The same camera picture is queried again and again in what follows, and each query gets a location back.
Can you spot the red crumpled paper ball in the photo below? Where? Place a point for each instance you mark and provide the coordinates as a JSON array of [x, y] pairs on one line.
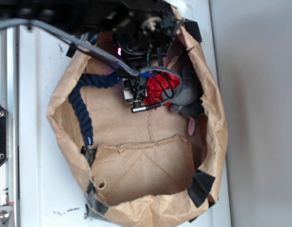
[[160, 88]]

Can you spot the brown paper bag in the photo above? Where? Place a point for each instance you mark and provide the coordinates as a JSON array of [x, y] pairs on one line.
[[140, 169]]

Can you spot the aluminium rail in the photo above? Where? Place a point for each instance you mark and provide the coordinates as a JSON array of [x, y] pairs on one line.
[[9, 201]]

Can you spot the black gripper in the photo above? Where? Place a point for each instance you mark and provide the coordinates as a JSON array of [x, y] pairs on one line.
[[142, 29]]

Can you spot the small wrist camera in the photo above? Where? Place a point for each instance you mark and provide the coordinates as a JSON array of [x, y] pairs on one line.
[[134, 90]]

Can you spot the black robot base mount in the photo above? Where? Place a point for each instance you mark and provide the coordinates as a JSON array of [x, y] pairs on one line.
[[3, 136]]

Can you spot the grey plush mouse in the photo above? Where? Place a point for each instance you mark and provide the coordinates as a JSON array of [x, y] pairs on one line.
[[189, 102]]

